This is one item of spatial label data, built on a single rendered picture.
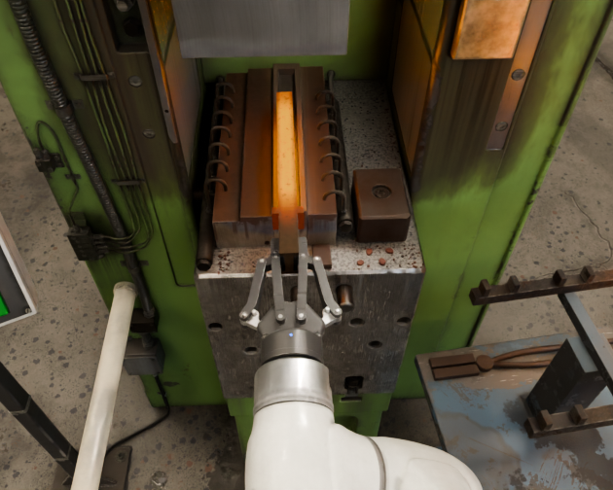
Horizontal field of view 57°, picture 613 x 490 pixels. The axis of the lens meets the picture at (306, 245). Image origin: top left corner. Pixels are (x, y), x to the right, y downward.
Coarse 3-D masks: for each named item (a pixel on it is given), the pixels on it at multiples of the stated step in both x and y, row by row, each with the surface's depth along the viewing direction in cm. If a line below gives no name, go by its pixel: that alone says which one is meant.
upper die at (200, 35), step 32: (192, 0) 63; (224, 0) 63; (256, 0) 63; (288, 0) 63; (320, 0) 64; (192, 32) 66; (224, 32) 66; (256, 32) 66; (288, 32) 66; (320, 32) 67
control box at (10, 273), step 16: (0, 224) 80; (0, 240) 77; (0, 256) 78; (16, 256) 82; (0, 272) 78; (16, 272) 79; (0, 288) 79; (16, 288) 80; (32, 288) 85; (16, 304) 80; (32, 304) 81; (0, 320) 80; (16, 320) 81
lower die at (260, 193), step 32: (288, 64) 116; (256, 96) 111; (320, 96) 110; (256, 128) 104; (320, 128) 104; (224, 160) 100; (256, 160) 99; (224, 192) 95; (256, 192) 93; (320, 192) 93; (224, 224) 91; (256, 224) 91; (320, 224) 92
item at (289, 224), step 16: (288, 96) 102; (288, 112) 99; (288, 128) 95; (288, 144) 93; (288, 160) 90; (288, 176) 87; (288, 192) 85; (272, 208) 82; (288, 208) 82; (272, 224) 83; (288, 224) 79; (304, 224) 83; (288, 240) 77; (288, 256) 76; (288, 272) 79
